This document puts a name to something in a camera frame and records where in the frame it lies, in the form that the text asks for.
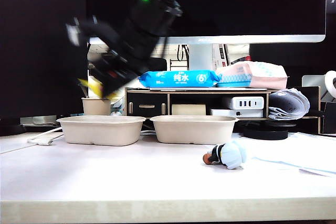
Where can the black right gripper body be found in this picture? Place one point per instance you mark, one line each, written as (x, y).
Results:
(131, 51)

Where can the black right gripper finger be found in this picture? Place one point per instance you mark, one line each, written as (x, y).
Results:
(99, 85)
(116, 86)

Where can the yellow doll with black ears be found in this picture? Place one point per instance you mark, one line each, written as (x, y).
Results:
(93, 86)

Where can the penguin doll light blue dress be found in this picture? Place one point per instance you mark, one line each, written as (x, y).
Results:
(228, 155)

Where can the beige paper box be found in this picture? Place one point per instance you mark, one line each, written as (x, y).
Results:
(101, 130)
(194, 130)

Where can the beige cardboard box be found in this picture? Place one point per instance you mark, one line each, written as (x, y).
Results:
(187, 110)

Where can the white flat box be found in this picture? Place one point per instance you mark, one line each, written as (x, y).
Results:
(225, 112)

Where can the black box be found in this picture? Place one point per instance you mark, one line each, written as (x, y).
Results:
(329, 117)

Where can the beige paper cup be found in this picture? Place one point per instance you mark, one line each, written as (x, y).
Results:
(96, 107)

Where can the black office chair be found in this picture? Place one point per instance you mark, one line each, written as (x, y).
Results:
(158, 64)

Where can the wooden desk shelf organizer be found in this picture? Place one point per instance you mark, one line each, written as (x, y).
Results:
(147, 96)

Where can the blue wet wipes pack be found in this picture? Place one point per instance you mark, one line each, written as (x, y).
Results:
(181, 78)

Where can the white monitor stand column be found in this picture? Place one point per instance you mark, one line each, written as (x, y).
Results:
(200, 56)

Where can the black panel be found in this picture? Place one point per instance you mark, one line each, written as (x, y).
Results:
(34, 58)

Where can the white carton with red print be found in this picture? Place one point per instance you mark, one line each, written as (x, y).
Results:
(219, 56)

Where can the white multi-port charger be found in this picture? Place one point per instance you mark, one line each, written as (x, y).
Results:
(246, 102)

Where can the large black silver-edged monitor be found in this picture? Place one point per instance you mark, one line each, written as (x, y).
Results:
(249, 3)

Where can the pink tissue pack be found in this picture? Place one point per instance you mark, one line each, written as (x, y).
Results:
(262, 75)

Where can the folded grey paper stack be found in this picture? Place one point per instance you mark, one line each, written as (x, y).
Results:
(288, 103)

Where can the silver metal stand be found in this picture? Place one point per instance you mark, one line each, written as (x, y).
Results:
(312, 81)

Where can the white paper sheets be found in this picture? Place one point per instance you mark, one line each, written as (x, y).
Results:
(302, 153)

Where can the white tape roll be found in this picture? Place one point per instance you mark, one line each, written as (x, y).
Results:
(331, 82)

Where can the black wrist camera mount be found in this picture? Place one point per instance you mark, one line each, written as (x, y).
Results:
(97, 31)

